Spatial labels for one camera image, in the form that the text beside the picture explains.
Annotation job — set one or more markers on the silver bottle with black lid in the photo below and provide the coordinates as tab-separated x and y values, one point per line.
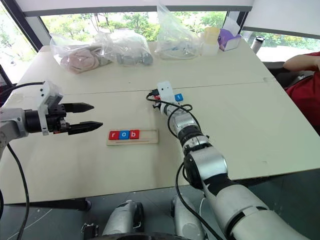
257	45

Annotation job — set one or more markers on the silver robot leg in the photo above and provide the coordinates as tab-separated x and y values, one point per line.
122	217
186	220

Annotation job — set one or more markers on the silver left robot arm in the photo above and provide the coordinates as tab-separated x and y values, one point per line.
12	121

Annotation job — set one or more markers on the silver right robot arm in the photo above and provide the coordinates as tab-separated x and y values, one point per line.
212	160

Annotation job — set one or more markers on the blue letter block o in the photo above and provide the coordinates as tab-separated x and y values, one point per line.
124	134

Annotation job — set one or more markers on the wooden letter tray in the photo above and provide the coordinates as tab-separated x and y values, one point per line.
147	137

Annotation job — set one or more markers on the dark table underframe beam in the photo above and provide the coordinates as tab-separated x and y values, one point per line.
62	203

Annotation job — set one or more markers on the yellow lidded clear container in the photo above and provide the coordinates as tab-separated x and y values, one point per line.
210	41

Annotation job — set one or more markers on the silver robot left leg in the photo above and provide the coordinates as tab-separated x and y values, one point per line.
122	217

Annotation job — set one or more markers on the plastic bag with grey item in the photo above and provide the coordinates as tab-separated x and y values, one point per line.
132	50

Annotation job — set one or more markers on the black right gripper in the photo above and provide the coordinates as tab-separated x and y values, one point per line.
156	96

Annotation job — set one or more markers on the purple tissue box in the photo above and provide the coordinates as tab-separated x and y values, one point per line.
228	40

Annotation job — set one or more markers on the red letter block r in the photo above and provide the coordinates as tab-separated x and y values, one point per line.
114	135

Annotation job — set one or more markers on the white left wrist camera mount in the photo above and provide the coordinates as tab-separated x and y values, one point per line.
47	96

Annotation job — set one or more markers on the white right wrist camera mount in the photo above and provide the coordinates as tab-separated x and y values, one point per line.
166	91

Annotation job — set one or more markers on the plastic bag with pink plush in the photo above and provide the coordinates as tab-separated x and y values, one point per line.
77	58

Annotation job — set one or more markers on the black mesh chair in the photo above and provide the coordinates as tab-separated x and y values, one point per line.
3	82

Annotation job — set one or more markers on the tall clear plastic bag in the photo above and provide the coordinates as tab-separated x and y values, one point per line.
172	37

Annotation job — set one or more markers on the blue letter block t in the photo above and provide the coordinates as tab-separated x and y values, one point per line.
179	97

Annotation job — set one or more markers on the black window frame post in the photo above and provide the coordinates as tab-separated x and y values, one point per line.
21	23

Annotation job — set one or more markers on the red letter block b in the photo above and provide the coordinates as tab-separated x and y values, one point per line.
134	134

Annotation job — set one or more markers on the person's bare forearm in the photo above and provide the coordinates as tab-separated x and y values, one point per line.
303	62

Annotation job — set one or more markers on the silver robot right leg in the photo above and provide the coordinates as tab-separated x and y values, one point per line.
186	220

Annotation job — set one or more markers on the person's red shirt torso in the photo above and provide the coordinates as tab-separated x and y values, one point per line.
307	97

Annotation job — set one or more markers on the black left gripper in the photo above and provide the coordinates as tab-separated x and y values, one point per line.
56	117

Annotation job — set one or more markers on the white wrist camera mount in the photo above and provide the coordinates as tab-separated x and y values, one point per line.
47	96
166	91

